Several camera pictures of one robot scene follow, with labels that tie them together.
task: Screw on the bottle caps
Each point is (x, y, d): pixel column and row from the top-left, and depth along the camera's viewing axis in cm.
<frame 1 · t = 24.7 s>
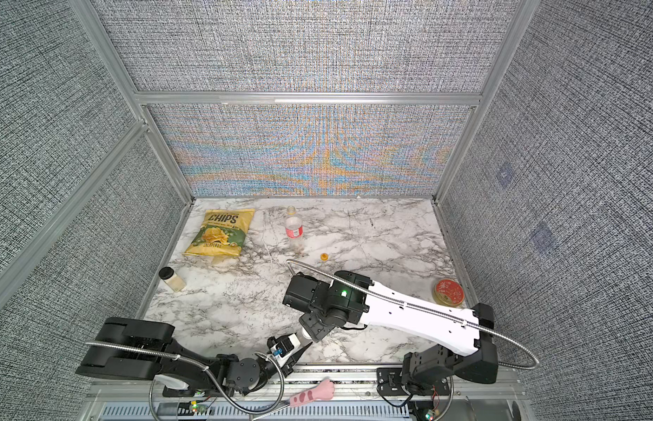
left hand: (309, 334, 72), fingers open
right hand: (317, 317, 66), fingers open
yellow green chips bag: (222, 232, 100), point 8 cm above the table
clear bottle red label: (294, 231, 92), point 15 cm above the table
yellow bottle cap: (324, 256, 102), on the table
small jar black lid: (172, 279, 87), point 8 cm above the table

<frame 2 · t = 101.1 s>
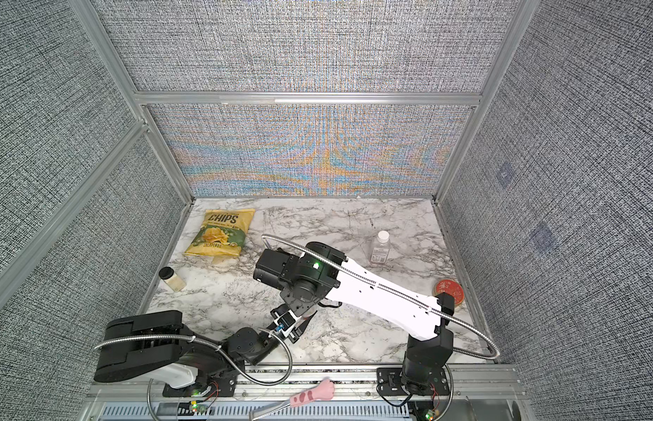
left hand: (310, 299, 73), fingers open
right hand: (302, 292, 64), fingers open
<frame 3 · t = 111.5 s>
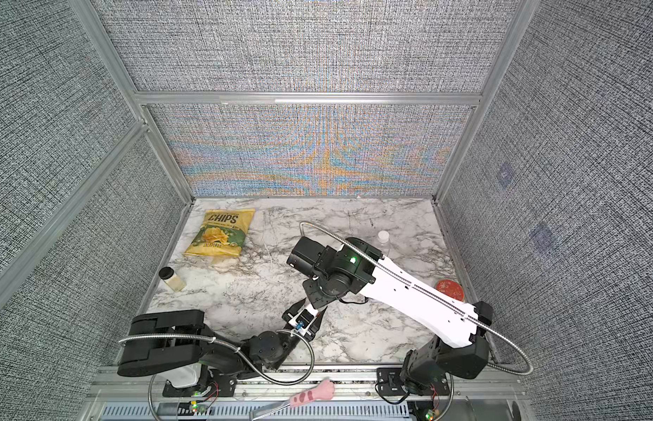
left hand: (319, 297, 73), fingers open
right hand: (317, 289, 65), fingers open
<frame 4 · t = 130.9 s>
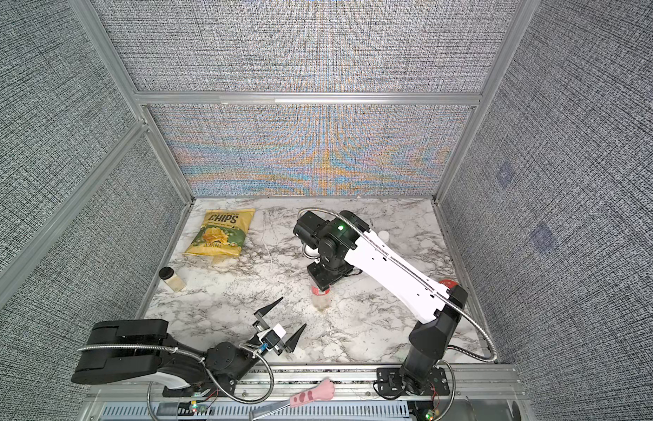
left hand: (292, 307, 71), fingers open
right hand: (325, 276, 69), fingers open
